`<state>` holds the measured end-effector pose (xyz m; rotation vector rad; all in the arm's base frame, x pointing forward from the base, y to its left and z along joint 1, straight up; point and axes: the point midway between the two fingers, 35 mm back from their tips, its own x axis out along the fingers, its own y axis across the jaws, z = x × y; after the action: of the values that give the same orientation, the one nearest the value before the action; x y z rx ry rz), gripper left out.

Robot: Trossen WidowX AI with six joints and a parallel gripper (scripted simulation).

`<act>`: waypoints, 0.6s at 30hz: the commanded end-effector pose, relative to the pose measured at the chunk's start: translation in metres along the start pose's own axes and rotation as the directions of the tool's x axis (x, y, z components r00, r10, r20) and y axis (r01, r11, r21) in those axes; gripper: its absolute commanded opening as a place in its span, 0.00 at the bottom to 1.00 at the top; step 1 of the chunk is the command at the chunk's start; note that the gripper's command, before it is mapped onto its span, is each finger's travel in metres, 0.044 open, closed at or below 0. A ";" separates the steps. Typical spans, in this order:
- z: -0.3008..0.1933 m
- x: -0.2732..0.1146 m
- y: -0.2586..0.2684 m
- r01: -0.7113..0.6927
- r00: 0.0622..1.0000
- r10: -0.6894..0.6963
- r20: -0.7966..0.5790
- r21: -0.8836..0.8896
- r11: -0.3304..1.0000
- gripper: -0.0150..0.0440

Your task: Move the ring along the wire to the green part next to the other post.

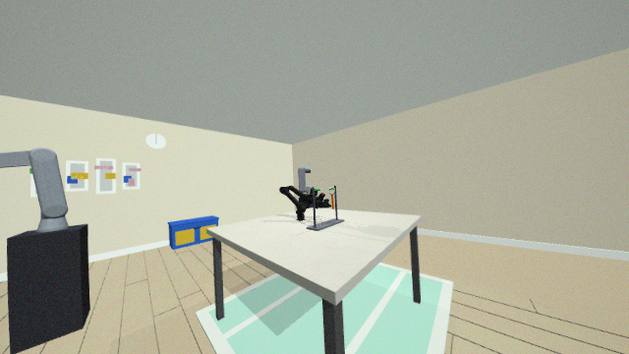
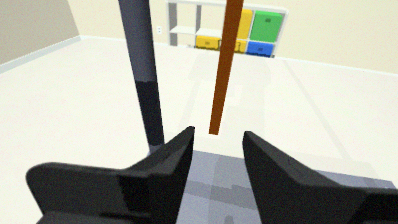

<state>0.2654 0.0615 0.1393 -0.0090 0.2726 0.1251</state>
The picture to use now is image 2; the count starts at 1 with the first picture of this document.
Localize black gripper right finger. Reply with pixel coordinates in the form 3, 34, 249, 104
242, 131, 398, 224

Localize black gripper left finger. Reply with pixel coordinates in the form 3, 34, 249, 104
25, 126, 195, 224

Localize orange handle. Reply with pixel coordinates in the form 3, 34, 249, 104
209, 0, 244, 135

